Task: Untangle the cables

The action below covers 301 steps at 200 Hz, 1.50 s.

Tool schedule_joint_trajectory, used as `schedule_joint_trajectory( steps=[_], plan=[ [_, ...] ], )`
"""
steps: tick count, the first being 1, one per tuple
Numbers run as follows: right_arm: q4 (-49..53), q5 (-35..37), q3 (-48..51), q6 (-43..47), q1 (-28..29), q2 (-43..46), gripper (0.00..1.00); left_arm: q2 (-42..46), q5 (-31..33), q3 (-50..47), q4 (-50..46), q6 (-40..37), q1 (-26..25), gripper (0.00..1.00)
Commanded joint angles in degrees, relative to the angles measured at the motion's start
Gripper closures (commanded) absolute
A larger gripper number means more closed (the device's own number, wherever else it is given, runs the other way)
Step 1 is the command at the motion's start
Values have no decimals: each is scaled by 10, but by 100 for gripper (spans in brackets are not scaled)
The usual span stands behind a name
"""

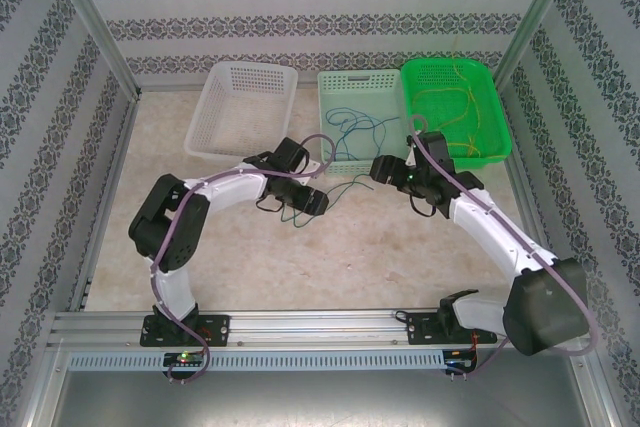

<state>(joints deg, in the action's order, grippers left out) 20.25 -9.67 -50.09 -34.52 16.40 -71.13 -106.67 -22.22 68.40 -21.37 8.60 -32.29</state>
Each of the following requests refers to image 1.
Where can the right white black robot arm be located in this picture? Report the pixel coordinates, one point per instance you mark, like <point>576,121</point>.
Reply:
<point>490,232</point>

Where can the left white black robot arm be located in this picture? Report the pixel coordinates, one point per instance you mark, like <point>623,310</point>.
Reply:
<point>230,187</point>

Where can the white perforated plastic basket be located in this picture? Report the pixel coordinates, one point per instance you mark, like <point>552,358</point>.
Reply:
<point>240,117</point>

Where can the mint perforated plastic basket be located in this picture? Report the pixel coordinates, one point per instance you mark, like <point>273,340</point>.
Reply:
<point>360,92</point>

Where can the bright green plastic basket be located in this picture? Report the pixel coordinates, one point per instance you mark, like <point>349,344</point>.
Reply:
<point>440,72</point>

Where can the grey metal shelf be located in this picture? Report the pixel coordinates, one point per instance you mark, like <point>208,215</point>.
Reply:
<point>320,397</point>

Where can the aluminium mounting rail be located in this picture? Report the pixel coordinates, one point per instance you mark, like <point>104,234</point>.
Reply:
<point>310,324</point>

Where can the aluminium side rail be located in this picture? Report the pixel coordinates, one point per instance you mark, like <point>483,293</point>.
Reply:
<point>107,172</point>

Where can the aluminium frame post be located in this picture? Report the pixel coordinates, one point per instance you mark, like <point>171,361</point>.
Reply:
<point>95,17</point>
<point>540,17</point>

